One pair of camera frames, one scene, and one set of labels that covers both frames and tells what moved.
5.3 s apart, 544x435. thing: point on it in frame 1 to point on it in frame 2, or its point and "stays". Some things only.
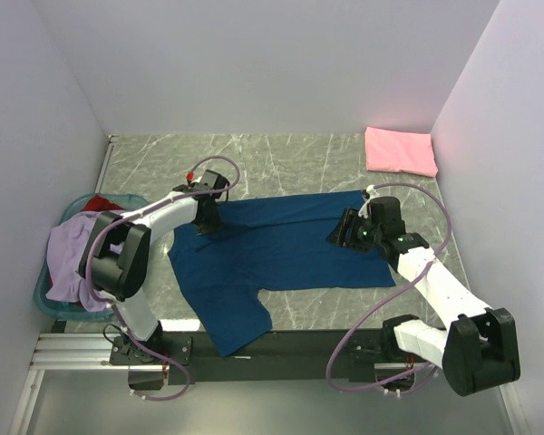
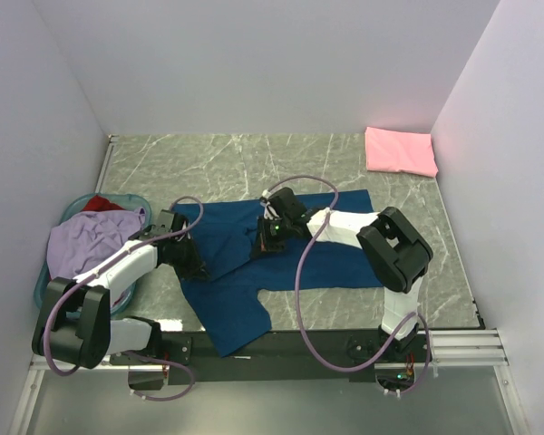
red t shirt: (99, 203) stays
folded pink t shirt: (409, 152) stays
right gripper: (350, 218) to (264, 244)
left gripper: (207, 228) to (196, 269)
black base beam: (283, 356) stays
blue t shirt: (272, 242) stays
